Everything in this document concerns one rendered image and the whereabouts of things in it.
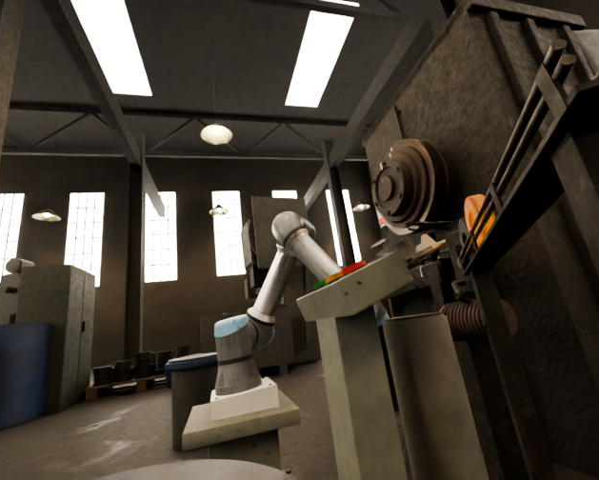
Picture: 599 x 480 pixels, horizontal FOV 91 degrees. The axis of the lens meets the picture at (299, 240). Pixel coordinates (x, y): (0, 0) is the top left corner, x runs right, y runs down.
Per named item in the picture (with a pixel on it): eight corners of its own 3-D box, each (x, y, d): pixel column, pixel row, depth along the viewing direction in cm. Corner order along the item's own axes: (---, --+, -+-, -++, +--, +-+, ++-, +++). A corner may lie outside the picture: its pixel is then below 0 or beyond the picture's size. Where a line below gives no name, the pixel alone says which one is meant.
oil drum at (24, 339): (58, 410, 306) (65, 321, 330) (22, 426, 251) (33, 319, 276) (-13, 422, 291) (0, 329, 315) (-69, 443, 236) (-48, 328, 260)
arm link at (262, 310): (224, 342, 109) (282, 208, 109) (247, 337, 122) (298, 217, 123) (249, 359, 104) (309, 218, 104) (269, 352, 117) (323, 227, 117)
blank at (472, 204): (473, 208, 86) (461, 210, 87) (483, 183, 73) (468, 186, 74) (490, 258, 81) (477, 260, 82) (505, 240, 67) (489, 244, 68)
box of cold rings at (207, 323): (279, 366, 409) (273, 308, 430) (297, 372, 334) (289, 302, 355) (202, 380, 375) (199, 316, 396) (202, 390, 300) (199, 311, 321)
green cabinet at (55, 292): (1, 423, 275) (21, 267, 315) (44, 406, 339) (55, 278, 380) (62, 412, 287) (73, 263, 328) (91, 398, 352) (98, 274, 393)
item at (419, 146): (396, 245, 164) (379, 170, 177) (459, 213, 121) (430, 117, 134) (387, 246, 163) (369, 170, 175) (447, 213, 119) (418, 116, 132)
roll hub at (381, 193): (386, 224, 155) (375, 176, 163) (418, 202, 130) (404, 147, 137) (376, 224, 154) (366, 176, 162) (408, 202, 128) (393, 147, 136)
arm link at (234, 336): (209, 363, 96) (205, 320, 99) (233, 355, 108) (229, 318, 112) (239, 357, 92) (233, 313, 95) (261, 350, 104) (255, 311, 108)
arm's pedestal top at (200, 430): (182, 451, 75) (181, 434, 76) (192, 418, 104) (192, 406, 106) (302, 423, 84) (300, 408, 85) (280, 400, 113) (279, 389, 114)
